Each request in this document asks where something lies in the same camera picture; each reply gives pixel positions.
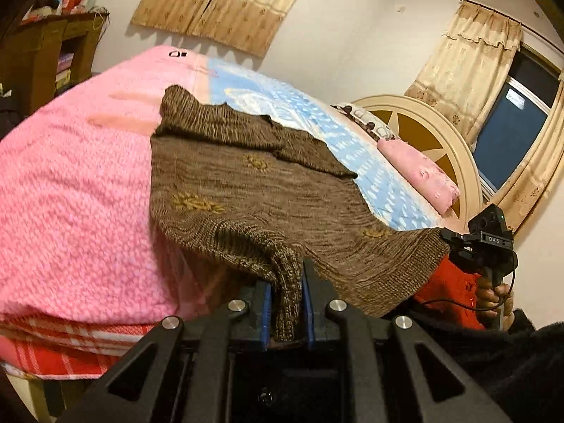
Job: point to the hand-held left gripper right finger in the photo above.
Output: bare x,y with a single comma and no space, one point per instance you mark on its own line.
308,317

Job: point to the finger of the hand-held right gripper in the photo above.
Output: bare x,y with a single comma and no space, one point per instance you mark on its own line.
451,240

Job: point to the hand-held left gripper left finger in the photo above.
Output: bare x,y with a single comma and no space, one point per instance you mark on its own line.
264,317

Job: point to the brown knit sweater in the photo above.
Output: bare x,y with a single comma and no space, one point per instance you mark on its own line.
264,194

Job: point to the pile of dark clothes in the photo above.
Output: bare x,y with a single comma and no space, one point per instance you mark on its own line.
46,5

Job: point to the person's right hand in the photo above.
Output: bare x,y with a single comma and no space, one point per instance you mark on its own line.
491,299

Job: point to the red knit top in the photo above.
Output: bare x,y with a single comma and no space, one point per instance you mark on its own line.
445,291

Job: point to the pink pillow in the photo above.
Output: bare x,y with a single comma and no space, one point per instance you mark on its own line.
418,172

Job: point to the cream wooden headboard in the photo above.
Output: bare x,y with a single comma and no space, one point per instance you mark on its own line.
458,154

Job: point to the dark window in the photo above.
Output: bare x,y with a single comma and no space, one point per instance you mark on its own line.
515,127

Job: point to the black fleece jacket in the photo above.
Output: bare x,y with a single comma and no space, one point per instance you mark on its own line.
506,370

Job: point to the patterned white pillow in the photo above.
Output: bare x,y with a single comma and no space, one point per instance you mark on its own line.
370,125

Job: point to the pink and blue printed blanket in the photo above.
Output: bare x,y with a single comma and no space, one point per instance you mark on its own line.
66,185

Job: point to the stack of books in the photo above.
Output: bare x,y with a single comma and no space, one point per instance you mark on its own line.
64,70

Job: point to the black bag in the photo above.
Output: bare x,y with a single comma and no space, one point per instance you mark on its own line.
11,116

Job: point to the brown wooden desk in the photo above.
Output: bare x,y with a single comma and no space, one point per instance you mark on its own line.
39,53

